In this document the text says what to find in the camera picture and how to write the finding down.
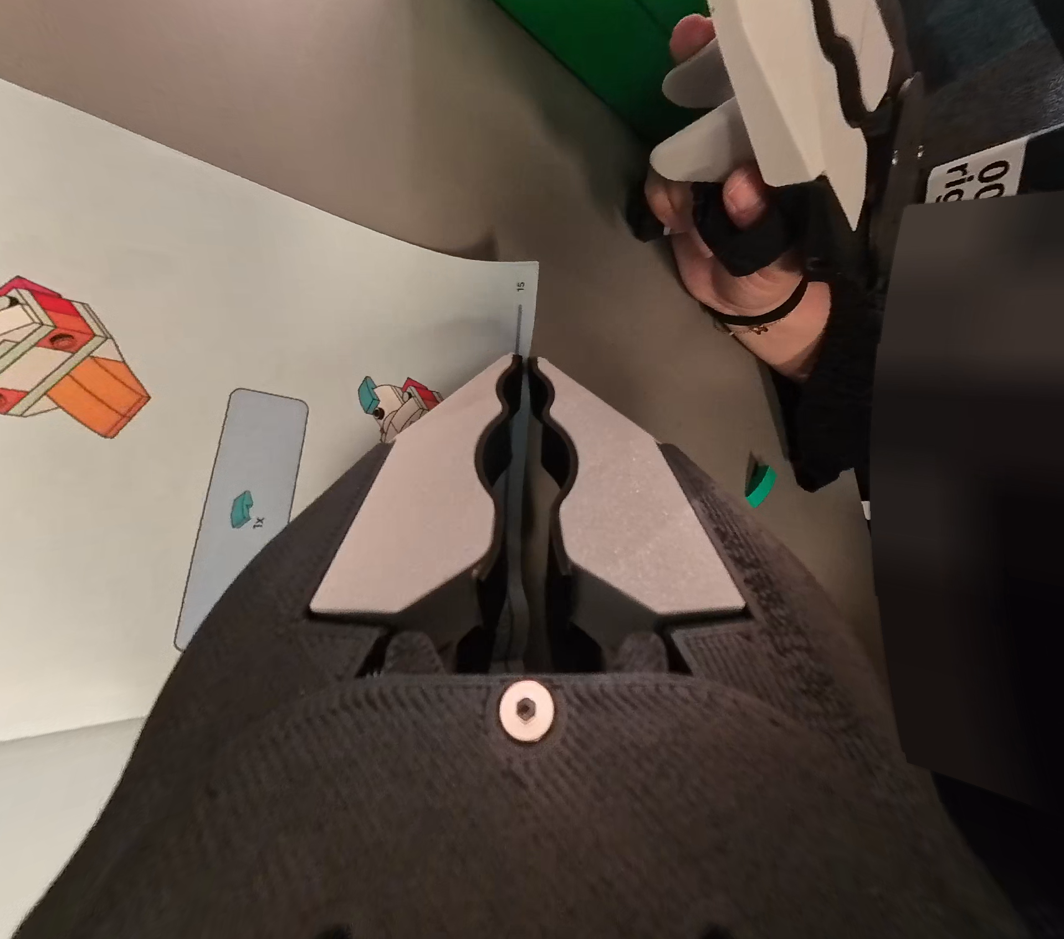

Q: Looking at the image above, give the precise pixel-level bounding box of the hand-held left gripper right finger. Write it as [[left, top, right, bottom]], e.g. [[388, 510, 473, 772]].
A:
[[528, 355, 748, 628]]

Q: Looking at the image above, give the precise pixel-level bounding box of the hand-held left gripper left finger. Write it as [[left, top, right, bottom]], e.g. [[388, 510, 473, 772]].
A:
[[309, 354, 526, 628]]

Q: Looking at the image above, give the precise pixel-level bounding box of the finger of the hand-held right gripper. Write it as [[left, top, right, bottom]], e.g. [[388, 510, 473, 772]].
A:
[[702, 0, 897, 125], [648, 0, 869, 227]]

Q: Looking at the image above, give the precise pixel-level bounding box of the instruction booklet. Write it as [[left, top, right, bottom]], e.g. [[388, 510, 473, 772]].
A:
[[0, 78, 541, 742]]

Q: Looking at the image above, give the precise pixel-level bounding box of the person's right forearm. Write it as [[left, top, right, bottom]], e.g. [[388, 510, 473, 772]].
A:
[[785, 266, 874, 493]]

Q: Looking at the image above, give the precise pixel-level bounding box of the teal curved lego piece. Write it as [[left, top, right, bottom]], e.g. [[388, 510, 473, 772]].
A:
[[742, 454, 779, 509]]

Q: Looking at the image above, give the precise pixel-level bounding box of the person's right hand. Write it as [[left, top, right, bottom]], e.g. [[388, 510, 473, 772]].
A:
[[644, 14, 834, 383]]

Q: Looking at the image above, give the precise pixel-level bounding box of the black hair tie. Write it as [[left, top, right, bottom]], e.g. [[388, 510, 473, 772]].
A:
[[705, 272, 809, 331]]

